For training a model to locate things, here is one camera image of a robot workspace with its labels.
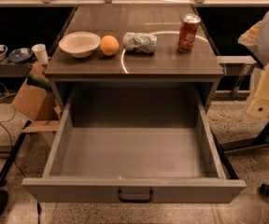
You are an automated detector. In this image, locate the black stand leg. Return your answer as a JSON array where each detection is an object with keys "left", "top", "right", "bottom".
[{"left": 215, "top": 121, "right": 269, "bottom": 151}]

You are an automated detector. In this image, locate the green bottle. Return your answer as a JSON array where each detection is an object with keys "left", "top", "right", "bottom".
[{"left": 27, "top": 74, "right": 52, "bottom": 91}]

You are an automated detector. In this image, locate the red soda can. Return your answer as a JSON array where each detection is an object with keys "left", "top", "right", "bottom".
[{"left": 177, "top": 14, "right": 201, "bottom": 51}]

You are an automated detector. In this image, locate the black floor cable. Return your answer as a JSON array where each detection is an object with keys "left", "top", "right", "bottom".
[{"left": 0, "top": 105, "right": 43, "bottom": 224}]

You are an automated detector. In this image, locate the orange fruit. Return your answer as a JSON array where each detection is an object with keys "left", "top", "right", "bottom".
[{"left": 100, "top": 35, "right": 120, "bottom": 56}]

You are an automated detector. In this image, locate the brown cardboard box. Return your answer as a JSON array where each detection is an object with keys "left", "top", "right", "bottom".
[{"left": 11, "top": 62, "right": 61, "bottom": 133}]

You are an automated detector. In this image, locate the black pole on floor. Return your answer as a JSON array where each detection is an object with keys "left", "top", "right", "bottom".
[{"left": 0, "top": 133, "right": 26, "bottom": 187}]

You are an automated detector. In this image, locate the grey top drawer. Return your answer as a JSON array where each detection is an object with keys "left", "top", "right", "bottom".
[{"left": 22, "top": 84, "right": 246, "bottom": 203}]

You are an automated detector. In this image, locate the white paper bowl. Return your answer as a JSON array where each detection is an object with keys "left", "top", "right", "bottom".
[{"left": 59, "top": 32, "right": 101, "bottom": 58}]

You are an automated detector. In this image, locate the white paper cup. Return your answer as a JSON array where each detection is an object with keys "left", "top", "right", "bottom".
[{"left": 32, "top": 44, "right": 49, "bottom": 64}]

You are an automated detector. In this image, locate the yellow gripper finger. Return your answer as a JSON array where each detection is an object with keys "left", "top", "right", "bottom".
[{"left": 247, "top": 64, "right": 269, "bottom": 119}]

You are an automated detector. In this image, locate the blue bowl right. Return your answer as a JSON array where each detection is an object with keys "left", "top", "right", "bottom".
[{"left": 8, "top": 48, "right": 33, "bottom": 63}]

